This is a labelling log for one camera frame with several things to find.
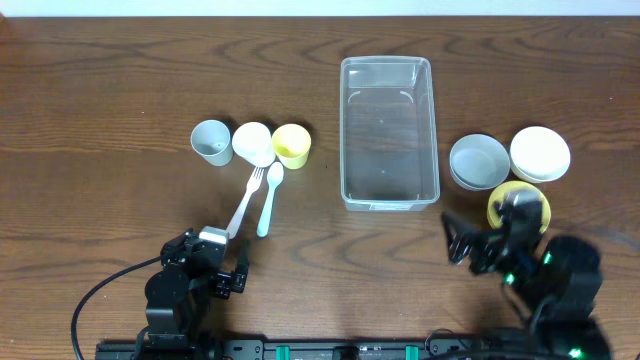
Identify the clear plastic storage container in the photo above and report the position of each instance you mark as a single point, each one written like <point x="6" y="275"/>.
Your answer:
<point x="388" y="140"/>

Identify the grey plastic bowl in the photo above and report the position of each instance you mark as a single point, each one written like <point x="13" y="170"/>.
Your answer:
<point x="479" y="162"/>

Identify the white plastic bowl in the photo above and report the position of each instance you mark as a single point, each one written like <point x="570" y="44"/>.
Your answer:
<point x="539" y="154"/>

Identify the light blue plastic spoon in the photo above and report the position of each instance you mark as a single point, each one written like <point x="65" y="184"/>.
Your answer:
<point x="275" y="176"/>

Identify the white plastic fork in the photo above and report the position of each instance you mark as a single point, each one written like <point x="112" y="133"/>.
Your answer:
<point x="253" y="184"/>

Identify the white plastic cup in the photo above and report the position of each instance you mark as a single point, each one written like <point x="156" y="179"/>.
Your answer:
<point x="253" y="142"/>

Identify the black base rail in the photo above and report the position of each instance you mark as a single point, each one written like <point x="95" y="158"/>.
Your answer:
<point x="255" y="349"/>

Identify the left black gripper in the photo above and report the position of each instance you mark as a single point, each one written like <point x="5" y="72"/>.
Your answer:
<point x="226" y="280"/>

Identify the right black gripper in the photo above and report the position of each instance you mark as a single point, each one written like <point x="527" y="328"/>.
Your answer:
<point x="493" y="245"/>

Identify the yellow plastic cup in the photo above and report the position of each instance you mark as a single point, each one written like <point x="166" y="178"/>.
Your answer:
<point x="291" y="144"/>

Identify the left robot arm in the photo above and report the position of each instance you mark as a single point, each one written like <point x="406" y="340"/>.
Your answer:
<point x="179" y="296"/>

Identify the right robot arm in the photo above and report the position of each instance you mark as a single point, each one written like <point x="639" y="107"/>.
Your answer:
<point x="558" y="287"/>

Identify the grey plastic cup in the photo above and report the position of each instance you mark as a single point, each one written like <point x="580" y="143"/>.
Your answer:
<point x="211" y="139"/>

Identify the yellow plastic bowl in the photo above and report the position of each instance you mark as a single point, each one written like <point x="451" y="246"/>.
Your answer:
<point x="498" y="195"/>

